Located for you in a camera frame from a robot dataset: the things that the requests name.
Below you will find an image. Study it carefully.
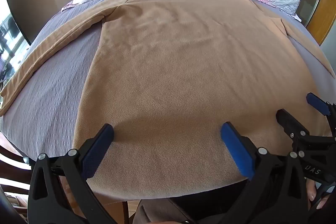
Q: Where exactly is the dark wooden chair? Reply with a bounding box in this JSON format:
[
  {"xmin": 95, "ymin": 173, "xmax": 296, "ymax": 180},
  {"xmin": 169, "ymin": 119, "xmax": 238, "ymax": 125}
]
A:
[{"xmin": 0, "ymin": 132, "xmax": 36, "ymax": 216}]

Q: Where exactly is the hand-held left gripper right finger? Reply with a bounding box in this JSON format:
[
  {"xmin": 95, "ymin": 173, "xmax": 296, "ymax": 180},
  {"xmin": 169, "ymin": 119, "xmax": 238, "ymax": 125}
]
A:
[{"xmin": 220, "ymin": 122, "xmax": 311, "ymax": 224}]

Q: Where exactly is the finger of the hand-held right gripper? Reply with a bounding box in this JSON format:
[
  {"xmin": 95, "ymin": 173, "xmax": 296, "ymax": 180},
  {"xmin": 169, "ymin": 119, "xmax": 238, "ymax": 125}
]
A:
[
  {"xmin": 306, "ymin": 92, "xmax": 336, "ymax": 117},
  {"xmin": 276, "ymin": 109, "xmax": 311, "ymax": 146}
]

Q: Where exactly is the person's right hand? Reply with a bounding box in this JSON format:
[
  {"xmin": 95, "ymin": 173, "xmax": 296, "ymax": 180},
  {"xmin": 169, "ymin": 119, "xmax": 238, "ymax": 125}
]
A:
[{"xmin": 306, "ymin": 178, "xmax": 332, "ymax": 210}]

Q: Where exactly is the grey-purple bed sheet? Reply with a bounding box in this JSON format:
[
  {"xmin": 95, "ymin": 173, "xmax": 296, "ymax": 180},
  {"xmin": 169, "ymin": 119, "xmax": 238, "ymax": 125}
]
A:
[{"xmin": 0, "ymin": 0, "xmax": 336, "ymax": 161}]

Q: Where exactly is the window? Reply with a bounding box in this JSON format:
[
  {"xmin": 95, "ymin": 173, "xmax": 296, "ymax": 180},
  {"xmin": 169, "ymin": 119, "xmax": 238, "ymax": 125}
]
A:
[{"xmin": 0, "ymin": 0, "xmax": 30, "ymax": 84}]

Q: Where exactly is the tan long-sleeved shirt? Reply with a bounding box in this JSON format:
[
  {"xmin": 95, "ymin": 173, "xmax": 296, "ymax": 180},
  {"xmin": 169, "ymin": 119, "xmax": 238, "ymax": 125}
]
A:
[{"xmin": 0, "ymin": 0, "xmax": 334, "ymax": 200}]

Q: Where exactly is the person's dark clothing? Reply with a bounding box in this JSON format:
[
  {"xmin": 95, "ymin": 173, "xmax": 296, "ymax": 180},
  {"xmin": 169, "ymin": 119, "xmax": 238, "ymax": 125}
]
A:
[{"xmin": 133, "ymin": 179, "xmax": 250, "ymax": 224}]

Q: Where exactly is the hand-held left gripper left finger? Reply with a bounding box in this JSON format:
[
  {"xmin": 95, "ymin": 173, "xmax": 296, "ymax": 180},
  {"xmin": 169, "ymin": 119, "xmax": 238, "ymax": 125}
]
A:
[{"xmin": 28, "ymin": 123, "xmax": 124, "ymax": 224}]

